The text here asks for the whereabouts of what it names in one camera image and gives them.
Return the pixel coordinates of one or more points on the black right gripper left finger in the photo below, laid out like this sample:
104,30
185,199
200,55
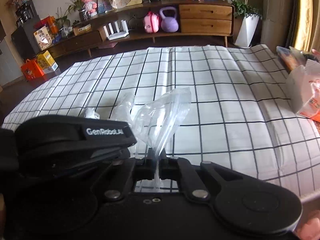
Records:
120,179

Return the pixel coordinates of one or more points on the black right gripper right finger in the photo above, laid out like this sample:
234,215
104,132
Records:
188,181

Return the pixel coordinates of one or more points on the clear plastic bag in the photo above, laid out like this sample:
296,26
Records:
155,122

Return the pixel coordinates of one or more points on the orange gift bag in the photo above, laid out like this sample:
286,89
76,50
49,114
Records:
31,70

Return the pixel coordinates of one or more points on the yellow carton box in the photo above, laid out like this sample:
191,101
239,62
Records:
46,62

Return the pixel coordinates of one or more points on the checkered white tablecloth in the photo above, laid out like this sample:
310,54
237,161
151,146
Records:
240,115

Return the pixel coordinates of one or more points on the snack box on cabinet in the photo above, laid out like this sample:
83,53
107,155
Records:
43,37

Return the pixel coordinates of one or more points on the white router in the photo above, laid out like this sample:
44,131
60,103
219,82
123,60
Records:
114,31

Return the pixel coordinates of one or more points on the purple kettlebell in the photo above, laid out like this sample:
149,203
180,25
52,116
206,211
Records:
169,24

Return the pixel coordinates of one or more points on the pink toy bag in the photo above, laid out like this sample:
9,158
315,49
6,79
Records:
151,22

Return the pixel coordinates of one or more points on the wooden tv cabinet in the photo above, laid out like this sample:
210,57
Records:
195,18

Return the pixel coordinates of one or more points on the potted green tree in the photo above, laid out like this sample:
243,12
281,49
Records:
250,17

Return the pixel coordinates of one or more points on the pink plush doll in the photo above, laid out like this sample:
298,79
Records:
90,7

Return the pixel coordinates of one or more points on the yellow curtain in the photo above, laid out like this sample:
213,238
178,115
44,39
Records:
304,29

